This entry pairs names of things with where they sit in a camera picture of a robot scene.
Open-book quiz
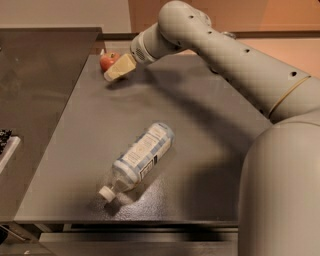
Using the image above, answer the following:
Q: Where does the clear plastic water bottle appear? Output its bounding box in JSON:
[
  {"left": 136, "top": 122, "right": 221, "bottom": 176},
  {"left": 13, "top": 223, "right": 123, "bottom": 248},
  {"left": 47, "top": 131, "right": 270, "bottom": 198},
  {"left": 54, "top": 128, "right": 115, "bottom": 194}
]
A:
[{"left": 99, "top": 122, "right": 175, "bottom": 203}]

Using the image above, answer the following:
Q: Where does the green soda can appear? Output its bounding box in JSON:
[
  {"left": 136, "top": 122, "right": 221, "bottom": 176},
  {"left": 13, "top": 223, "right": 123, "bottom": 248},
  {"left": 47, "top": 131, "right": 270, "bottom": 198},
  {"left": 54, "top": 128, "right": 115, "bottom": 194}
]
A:
[{"left": 221, "top": 31, "right": 237, "bottom": 39}]

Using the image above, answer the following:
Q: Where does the red apple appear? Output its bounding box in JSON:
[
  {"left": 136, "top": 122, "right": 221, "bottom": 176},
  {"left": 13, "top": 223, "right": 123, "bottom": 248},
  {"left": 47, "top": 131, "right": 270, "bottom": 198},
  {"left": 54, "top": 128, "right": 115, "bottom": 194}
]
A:
[{"left": 100, "top": 52, "right": 120, "bottom": 72}]

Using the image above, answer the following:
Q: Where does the white tray with black items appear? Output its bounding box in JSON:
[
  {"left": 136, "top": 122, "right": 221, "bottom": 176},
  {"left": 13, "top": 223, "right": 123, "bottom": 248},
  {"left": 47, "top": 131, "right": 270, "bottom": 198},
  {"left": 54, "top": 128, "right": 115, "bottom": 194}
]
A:
[{"left": 0, "top": 129, "right": 21, "bottom": 174}]

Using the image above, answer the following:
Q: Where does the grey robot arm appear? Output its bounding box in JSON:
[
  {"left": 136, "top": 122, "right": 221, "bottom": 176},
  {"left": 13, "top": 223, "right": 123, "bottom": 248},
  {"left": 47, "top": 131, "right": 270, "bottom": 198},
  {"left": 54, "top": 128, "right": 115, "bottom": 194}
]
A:
[{"left": 105, "top": 1, "right": 320, "bottom": 256}]

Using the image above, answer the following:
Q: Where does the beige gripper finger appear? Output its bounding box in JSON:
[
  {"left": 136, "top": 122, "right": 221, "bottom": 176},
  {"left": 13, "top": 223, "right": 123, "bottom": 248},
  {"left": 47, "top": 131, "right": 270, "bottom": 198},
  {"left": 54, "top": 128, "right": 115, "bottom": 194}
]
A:
[{"left": 104, "top": 53, "right": 137, "bottom": 82}]

